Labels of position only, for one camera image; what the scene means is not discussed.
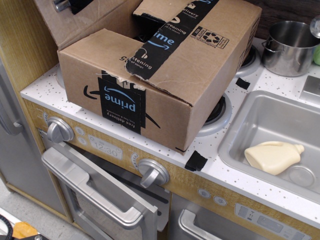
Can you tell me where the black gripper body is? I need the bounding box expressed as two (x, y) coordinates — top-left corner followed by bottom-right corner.
(69, 0), (93, 15)

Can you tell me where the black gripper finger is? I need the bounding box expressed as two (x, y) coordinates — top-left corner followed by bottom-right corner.
(52, 0), (71, 12)

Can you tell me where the brown cardboard prime box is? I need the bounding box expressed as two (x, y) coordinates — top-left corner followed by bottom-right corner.
(35, 0), (262, 153)

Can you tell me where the left silver stove knob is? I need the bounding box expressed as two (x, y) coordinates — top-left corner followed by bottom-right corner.
(47, 116), (75, 144)

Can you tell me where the silver stove knob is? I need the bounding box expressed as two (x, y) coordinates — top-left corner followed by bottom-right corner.
(47, 116), (75, 144)
(138, 158), (170, 188)

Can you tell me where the silver toy fridge door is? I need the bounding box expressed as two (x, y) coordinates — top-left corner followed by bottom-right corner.
(0, 65), (66, 216)

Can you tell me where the front grey stove burner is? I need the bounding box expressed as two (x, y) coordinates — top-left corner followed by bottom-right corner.
(197, 93), (232, 137)

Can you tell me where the rear grey stove burner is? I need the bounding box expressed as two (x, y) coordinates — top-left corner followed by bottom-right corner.
(234, 45), (261, 78)

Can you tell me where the black tape piece rear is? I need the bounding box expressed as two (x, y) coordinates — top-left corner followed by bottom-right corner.
(235, 77), (251, 90)

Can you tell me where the black tape piece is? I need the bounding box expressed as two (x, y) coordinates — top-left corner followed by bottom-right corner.
(235, 77), (251, 90)
(184, 150), (208, 172)

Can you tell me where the right silver stove knob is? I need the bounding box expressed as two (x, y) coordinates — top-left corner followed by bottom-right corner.
(138, 158), (170, 188)

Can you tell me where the black tape piece front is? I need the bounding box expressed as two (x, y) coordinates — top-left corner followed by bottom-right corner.
(184, 150), (208, 172)

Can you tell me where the silver oven door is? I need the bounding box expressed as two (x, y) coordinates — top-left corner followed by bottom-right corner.
(41, 146), (158, 240)

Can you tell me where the silver toy sink basin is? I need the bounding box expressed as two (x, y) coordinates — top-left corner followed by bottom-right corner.
(218, 90), (320, 203)

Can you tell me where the stainless steel pot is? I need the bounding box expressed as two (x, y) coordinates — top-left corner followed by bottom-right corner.
(261, 21), (320, 77)

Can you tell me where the orange object on floor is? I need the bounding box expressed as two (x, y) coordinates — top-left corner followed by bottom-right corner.
(12, 221), (38, 239)

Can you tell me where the clear round faucet knob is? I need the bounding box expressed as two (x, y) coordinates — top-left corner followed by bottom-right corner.
(309, 15), (320, 39)

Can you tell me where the silver dishwasher door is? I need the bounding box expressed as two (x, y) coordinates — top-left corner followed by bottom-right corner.
(167, 193), (312, 240)

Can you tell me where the green object at edge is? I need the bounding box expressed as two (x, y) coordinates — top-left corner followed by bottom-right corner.
(313, 45), (320, 66)

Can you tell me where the cream plastic detergent bottle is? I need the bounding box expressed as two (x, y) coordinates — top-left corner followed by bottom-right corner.
(244, 141), (305, 176)

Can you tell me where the black cable on floor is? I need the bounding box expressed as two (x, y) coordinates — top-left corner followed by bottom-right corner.
(0, 214), (14, 240)

